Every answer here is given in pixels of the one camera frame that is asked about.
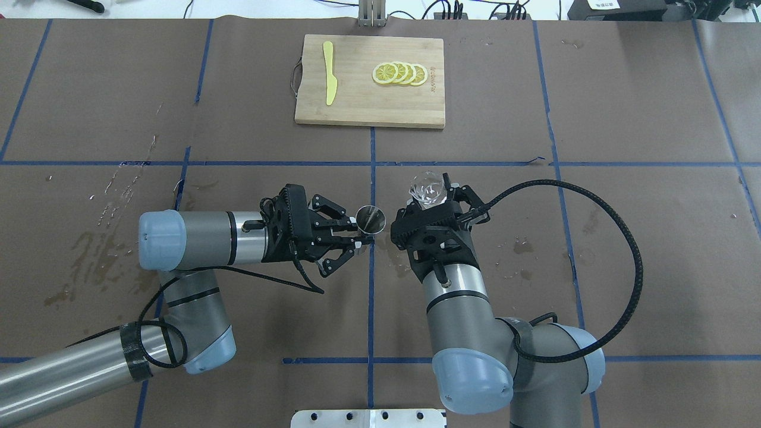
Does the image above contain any clear glass shaker cup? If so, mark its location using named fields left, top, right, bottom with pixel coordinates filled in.
left=408, top=171, right=448, bottom=210

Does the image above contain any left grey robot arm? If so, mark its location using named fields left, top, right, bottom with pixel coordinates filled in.
left=1, top=184, right=386, bottom=427

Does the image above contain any steel jigger measuring cup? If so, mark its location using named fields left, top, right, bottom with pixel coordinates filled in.
left=355, top=205, right=386, bottom=235

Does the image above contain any lemon slice front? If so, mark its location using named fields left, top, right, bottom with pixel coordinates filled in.
left=372, top=62, right=399, bottom=85

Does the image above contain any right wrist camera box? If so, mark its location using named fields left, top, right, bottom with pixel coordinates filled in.
left=389, top=205, right=468, bottom=250

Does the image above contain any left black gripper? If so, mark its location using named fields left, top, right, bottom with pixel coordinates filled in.
left=259, top=193, right=375, bottom=278

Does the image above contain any lemon slice back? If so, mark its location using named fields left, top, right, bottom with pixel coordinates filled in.
left=410, top=64, right=429, bottom=87

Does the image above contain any aluminium frame post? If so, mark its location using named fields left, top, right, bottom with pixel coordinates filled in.
left=358, top=0, right=388, bottom=28

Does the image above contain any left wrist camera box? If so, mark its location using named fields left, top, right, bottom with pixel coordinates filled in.
left=278, top=184, right=313, bottom=261

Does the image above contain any lemon slice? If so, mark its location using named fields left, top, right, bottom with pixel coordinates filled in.
left=410, top=64, right=429, bottom=87
left=401, top=63, right=417, bottom=85
left=372, top=62, right=399, bottom=85
left=392, top=61, right=411, bottom=84

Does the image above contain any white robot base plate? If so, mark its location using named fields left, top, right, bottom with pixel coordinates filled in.
left=290, top=408, right=448, bottom=427

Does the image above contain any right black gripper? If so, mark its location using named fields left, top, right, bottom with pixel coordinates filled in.
left=403, top=185, right=491, bottom=282

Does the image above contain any yellow plastic knife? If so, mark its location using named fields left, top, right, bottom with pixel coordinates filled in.
left=322, top=40, right=339, bottom=106

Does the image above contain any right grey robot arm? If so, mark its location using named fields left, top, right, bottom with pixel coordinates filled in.
left=391, top=187, right=606, bottom=427

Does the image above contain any bamboo cutting board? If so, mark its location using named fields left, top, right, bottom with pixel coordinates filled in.
left=294, top=34, right=446, bottom=130

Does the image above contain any right braided black cable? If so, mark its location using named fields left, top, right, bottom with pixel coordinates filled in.
left=470, top=180, right=644, bottom=363

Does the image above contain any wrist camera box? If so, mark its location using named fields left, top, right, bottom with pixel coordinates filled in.
left=389, top=205, right=468, bottom=250
left=278, top=184, right=313, bottom=261

